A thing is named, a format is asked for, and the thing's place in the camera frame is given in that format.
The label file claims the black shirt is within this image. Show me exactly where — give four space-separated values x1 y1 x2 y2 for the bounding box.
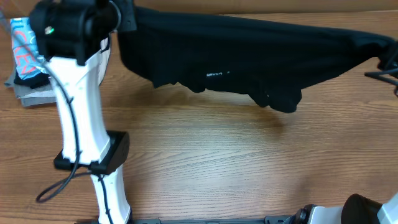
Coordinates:
118 7 396 113

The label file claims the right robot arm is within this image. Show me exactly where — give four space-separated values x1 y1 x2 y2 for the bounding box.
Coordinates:
275 44 397 224

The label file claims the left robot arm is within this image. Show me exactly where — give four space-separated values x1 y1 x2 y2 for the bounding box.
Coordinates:
29 0 137 223

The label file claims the beige folded garment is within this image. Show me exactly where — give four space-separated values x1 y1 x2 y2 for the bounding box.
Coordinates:
98 36 111 85

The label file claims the light blue printed shirt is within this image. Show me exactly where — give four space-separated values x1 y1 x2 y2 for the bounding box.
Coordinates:
10 17 49 81

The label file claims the black folded garment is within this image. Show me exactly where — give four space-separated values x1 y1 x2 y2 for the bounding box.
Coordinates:
14 73 50 89

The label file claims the grey folded garment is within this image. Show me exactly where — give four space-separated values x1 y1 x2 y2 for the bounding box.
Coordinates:
4 70 56 107

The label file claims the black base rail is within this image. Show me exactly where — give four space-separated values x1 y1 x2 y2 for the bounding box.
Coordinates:
74 215 296 224

